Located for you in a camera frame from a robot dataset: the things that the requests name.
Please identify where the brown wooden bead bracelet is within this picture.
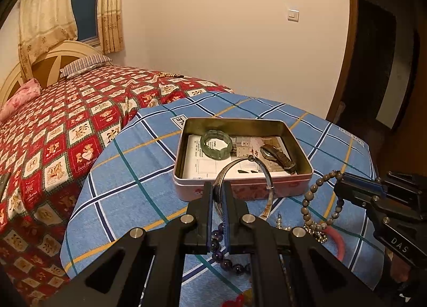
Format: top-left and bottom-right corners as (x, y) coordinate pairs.
(299, 170), (346, 233)

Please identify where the pink bangle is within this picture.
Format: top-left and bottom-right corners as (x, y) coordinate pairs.
(323, 226), (345, 261)

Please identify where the silver bangle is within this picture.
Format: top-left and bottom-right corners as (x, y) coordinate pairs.
(212, 155), (275, 220)

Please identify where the red cord ornament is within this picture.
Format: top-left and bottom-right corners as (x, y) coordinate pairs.
(221, 289), (254, 307)

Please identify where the dark purple bead bracelet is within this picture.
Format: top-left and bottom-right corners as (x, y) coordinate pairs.
(210, 222), (252, 276)

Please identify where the green jade bracelet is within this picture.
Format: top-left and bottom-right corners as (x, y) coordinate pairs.
(200, 129), (233, 161)

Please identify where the blue plaid folded blanket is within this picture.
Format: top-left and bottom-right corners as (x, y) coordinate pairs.
(60, 91), (384, 306)

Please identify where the pink metal tin box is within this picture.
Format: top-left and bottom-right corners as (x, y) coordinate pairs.
(172, 117), (314, 202)

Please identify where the white printed paper card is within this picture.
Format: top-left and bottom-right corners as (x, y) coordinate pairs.
(182, 134), (291, 180)

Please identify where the red patterned bedspread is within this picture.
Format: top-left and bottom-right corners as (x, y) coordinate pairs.
(1, 64), (227, 306)

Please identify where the dark remote on bed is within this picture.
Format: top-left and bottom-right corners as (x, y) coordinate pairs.
(0, 173), (11, 199)

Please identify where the gold beaded item on bed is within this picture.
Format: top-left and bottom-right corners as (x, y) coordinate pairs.
(158, 72), (184, 78)

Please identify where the pink cloth bundle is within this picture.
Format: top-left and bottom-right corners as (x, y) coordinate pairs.
(0, 78), (41, 123)

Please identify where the checkered pillow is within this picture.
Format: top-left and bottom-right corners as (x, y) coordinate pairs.
(60, 54), (112, 79)

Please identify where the cream wooden headboard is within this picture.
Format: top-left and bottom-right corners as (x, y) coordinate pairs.
(1, 41), (101, 105)

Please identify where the left beige curtain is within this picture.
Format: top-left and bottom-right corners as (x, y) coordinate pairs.
(18, 0), (77, 77)

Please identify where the beige curtain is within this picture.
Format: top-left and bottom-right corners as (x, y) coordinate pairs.
(96, 0), (124, 54)
(18, 0), (77, 77)

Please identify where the right beige curtain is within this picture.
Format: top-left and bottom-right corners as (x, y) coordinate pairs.
(96, 0), (124, 54)

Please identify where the white wall switch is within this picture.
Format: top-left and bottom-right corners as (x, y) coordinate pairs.
(287, 9), (300, 22)

